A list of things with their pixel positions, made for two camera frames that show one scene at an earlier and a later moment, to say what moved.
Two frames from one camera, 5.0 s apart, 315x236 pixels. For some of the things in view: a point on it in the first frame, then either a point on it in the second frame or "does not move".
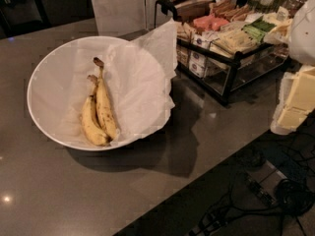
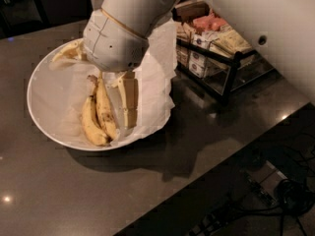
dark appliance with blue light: [22, 10] does not move
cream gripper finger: [296, 99] to [113, 46]
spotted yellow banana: [91, 117] does not move
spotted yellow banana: [104, 103] does not move
